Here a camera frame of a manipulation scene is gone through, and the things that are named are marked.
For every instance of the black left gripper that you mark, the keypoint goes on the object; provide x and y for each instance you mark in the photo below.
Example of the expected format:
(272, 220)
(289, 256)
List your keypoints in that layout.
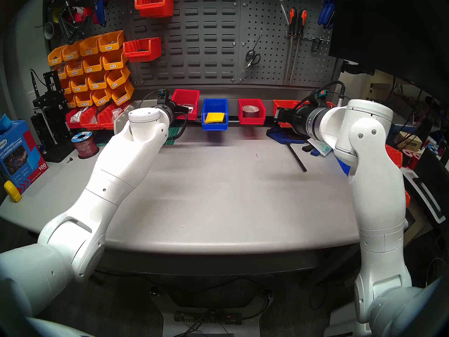
(179, 111)

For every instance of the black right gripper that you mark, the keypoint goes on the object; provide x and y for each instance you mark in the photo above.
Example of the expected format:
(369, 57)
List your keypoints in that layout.
(301, 120)

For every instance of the red bin with blade pack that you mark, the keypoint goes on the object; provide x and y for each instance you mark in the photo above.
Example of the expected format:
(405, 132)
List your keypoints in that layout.
(186, 94)

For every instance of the red bin with tape roll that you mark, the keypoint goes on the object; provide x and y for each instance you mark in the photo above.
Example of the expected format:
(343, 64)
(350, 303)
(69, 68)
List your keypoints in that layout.
(252, 121)

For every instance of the blue bin with yellow pad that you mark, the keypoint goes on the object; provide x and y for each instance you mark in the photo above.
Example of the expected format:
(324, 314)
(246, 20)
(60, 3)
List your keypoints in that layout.
(214, 126)

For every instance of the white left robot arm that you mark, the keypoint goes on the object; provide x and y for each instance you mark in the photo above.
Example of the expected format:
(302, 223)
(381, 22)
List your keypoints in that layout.
(115, 171)

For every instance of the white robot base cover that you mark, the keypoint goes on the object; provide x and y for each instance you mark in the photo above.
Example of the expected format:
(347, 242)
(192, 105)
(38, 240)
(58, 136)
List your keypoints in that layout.
(340, 322)

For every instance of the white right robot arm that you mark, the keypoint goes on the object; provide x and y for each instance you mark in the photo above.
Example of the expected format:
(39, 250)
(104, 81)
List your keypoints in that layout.
(375, 185)

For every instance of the blue black clamp tool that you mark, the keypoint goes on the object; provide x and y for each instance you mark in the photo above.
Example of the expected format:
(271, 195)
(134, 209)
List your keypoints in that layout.
(280, 136)

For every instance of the blue hand tool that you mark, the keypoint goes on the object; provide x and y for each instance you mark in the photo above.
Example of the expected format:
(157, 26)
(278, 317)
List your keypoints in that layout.
(101, 10)

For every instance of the orange-red bin with glue sticks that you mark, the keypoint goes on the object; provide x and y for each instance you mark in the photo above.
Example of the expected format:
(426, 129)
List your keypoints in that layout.
(284, 104)

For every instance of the green cutting mat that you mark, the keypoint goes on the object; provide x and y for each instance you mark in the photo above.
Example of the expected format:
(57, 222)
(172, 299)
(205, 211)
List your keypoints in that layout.
(173, 132)

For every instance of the yellow pad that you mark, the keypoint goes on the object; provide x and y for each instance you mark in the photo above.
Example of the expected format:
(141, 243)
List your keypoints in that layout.
(214, 117)

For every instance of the grey pegboard panel with tools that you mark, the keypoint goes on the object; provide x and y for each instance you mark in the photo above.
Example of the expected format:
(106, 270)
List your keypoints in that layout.
(270, 76)

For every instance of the black flat metal bar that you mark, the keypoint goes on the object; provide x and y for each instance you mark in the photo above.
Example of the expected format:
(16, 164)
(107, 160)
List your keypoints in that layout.
(297, 158)

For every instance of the white pouch green print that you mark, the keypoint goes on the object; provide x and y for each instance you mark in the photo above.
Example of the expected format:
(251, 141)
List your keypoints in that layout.
(321, 148)

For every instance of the yellow bin labelled M4-0.7 HEX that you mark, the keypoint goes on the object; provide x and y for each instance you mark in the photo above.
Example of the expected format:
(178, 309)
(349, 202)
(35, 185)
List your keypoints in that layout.
(121, 100)

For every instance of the large beige plastic bin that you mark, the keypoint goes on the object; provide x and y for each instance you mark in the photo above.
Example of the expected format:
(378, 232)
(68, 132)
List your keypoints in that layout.
(121, 120)

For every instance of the clear plastic screw bag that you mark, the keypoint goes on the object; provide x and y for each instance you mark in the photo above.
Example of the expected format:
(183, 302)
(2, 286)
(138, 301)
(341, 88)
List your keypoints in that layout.
(78, 115)
(116, 111)

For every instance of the yellow bin labelled M3-6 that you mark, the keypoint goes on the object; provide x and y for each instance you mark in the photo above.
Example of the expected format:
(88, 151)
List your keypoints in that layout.
(114, 83)

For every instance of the orange-red bin with hardware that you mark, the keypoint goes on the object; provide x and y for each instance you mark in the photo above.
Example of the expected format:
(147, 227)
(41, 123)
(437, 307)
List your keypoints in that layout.
(105, 120)
(87, 123)

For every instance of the black carabiner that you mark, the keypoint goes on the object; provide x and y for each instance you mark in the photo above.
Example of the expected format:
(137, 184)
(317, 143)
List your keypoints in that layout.
(312, 45)

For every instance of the yellow bin labelled M2.5-5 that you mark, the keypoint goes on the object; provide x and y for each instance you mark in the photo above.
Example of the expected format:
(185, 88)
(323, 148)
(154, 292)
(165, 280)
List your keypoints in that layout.
(101, 101)

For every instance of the blue bin with orange tape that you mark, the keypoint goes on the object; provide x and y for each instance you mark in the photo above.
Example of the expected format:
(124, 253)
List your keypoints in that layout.
(344, 167)

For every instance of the thin metal rod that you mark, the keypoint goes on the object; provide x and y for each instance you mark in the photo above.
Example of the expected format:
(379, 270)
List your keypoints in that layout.
(257, 41)

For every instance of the yellow bin labelled M3-4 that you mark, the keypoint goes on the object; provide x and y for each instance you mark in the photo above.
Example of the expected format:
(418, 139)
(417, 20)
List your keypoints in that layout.
(113, 65)

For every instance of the yellow bin labelled M3-8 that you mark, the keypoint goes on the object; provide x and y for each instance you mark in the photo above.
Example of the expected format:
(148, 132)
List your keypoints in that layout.
(95, 85)

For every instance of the yellow bin labelled M3X6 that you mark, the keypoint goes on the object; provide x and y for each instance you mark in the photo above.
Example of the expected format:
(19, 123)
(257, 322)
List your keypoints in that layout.
(109, 46)

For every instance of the yellow bin labelled M2.5-6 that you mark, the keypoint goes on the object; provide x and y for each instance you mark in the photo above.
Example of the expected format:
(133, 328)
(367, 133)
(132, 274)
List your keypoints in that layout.
(84, 103)

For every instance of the yellow bin labelled M4-6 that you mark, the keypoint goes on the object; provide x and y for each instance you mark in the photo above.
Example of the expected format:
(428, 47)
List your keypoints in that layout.
(90, 68)

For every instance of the yellow bin labelled M3-12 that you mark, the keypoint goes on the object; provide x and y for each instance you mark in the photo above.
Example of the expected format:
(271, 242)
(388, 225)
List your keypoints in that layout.
(77, 88)

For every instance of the blue spring clamp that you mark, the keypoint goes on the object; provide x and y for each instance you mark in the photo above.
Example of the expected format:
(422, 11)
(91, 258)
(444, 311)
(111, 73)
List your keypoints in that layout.
(323, 17)
(330, 8)

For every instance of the yellow labelled screw bin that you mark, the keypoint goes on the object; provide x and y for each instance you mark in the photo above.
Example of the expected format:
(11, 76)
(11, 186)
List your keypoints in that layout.
(67, 90)
(62, 74)
(71, 104)
(55, 60)
(74, 72)

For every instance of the red bin with screw bags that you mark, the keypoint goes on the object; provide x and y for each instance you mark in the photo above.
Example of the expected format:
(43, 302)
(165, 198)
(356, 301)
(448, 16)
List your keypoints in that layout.
(72, 125)

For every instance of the grey pegboard panel with tapes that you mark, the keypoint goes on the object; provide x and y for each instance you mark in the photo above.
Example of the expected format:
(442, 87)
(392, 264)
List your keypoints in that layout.
(119, 17)

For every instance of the dark blue storage crate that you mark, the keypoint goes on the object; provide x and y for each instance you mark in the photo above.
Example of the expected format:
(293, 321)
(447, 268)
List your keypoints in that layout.
(398, 129)

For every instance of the yellow bin labelled M3X8 BAG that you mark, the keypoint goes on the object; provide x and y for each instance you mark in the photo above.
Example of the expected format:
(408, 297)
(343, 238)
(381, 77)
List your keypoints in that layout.
(70, 56)

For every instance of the cardboard box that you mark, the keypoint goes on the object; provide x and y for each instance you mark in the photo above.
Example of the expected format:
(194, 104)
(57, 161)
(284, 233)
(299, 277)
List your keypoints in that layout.
(408, 142)

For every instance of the black instrument stand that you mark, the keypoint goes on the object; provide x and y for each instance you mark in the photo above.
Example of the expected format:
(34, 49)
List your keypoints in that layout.
(52, 97)

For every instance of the black monitor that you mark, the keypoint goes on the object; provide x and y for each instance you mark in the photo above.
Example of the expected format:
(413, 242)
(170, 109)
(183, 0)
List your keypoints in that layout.
(386, 31)

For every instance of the red white tape roll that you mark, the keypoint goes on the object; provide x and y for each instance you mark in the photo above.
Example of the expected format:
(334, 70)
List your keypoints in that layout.
(82, 13)

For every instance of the dark metal clamp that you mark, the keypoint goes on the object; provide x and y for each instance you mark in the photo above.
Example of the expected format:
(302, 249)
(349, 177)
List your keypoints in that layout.
(68, 29)

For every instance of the black block device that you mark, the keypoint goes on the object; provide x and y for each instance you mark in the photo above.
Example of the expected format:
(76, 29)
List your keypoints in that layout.
(38, 129)

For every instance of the grey tape roll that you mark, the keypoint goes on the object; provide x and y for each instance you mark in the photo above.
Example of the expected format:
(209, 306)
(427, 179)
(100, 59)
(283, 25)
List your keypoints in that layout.
(45, 30)

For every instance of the yellow tape roll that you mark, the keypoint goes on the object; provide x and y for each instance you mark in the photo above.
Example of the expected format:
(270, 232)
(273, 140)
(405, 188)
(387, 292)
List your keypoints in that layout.
(54, 15)

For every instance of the blue red cleaning cloths box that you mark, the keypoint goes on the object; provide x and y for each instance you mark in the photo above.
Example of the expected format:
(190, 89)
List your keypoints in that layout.
(14, 157)

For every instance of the blue cleaning cloth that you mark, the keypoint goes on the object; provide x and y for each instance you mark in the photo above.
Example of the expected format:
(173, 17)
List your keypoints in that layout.
(4, 124)

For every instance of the black power strip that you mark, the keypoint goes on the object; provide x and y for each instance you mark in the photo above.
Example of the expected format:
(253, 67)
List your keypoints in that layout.
(207, 318)

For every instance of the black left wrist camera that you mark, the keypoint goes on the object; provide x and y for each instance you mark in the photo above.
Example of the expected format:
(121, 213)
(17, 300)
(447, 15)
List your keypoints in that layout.
(162, 94)

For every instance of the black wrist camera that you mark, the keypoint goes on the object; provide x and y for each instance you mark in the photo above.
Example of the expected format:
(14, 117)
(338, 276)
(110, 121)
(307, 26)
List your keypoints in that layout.
(321, 94)
(162, 94)

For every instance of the silver duct tape roll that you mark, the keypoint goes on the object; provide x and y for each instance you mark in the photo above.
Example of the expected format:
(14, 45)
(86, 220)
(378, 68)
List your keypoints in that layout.
(250, 110)

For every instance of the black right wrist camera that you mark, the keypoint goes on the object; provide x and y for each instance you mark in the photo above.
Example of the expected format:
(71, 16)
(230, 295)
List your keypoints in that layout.
(321, 94)

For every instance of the grey bench back rail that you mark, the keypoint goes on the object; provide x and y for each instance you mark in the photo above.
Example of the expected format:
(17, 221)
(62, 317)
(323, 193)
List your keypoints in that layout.
(217, 94)

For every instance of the grey louvered wall panel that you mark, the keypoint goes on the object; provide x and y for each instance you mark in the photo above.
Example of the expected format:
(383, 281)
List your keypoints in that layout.
(201, 31)

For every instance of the pale wooden side frame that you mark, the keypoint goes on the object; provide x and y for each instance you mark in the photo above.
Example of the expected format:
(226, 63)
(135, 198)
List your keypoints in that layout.
(377, 88)

